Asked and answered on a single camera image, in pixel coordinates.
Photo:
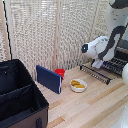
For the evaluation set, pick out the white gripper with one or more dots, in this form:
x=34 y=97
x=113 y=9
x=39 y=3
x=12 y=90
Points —
x=97 y=63

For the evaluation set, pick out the white ceramic bowl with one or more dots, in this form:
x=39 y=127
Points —
x=78 y=89

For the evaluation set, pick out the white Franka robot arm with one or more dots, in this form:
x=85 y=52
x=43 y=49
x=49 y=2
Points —
x=108 y=36

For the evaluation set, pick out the black dish drainer basket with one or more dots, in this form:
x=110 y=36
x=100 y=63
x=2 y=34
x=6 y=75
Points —
x=116 y=61

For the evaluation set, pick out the straight yellow food piece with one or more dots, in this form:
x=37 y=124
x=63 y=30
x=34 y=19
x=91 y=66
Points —
x=79 y=86

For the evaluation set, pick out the white rounded object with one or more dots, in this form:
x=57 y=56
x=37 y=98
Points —
x=125 y=74

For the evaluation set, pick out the red cup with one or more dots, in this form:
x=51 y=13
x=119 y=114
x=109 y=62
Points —
x=60 y=73

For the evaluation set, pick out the dark blue book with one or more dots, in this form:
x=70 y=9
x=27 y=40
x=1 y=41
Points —
x=48 y=79

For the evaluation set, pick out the light woven folding screen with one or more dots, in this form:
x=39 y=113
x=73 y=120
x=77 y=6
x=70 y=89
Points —
x=50 y=30

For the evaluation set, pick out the black fabric storage box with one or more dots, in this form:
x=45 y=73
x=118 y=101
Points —
x=18 y=96

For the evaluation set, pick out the thin black pole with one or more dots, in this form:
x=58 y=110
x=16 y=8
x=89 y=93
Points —
x=7 y=28

